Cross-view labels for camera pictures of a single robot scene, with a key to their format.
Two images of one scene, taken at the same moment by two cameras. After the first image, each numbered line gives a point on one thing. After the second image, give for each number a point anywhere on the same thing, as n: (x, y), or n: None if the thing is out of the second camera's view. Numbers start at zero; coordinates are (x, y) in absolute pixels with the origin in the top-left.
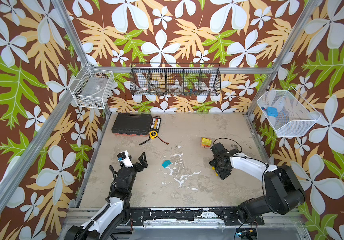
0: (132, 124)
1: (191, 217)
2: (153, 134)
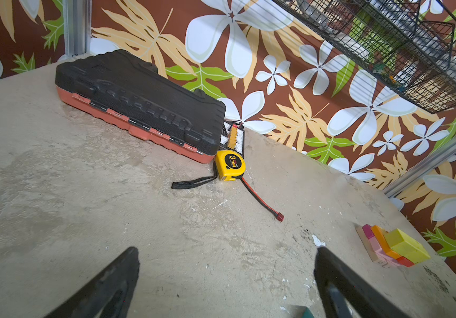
0: (124, 91)
1: None
2: (230, 164)
